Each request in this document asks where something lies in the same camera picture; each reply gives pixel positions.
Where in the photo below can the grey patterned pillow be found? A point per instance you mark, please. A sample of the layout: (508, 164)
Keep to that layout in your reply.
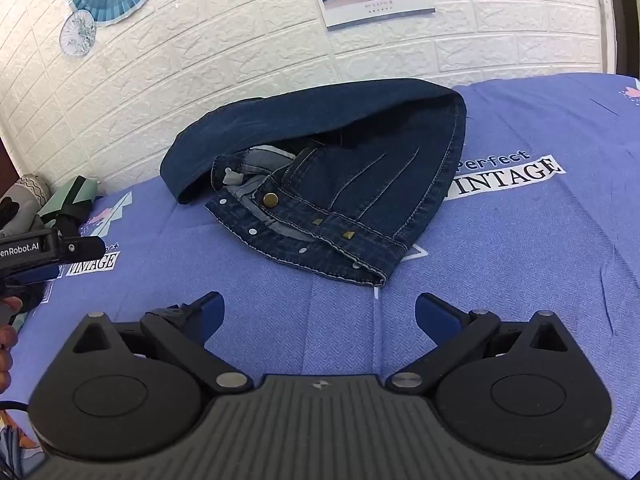
(22, 205)

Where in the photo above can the person's left hand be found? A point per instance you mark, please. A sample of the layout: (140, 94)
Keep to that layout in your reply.
(5, 355)

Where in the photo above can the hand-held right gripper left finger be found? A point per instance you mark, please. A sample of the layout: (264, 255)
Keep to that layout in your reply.
(212, 312)

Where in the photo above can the orange and blue printed cloth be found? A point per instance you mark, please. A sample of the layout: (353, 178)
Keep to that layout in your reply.
(12, 435)

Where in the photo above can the small round clear fan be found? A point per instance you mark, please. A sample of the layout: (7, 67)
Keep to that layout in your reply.
(77, 32)

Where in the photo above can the dark blue denim pants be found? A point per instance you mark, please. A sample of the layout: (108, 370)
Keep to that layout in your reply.
(380, 125)

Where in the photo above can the blue printed bed sheet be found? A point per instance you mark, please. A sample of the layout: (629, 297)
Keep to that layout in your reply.
(500, 260)

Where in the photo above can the dark door frame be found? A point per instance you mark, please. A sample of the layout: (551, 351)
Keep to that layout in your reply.
(622, 15)

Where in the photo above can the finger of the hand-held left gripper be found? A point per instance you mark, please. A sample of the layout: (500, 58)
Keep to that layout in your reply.
(35, 275)
(82, 248)

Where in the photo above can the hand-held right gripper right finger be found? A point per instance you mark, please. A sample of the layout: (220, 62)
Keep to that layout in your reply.
(434, 314)

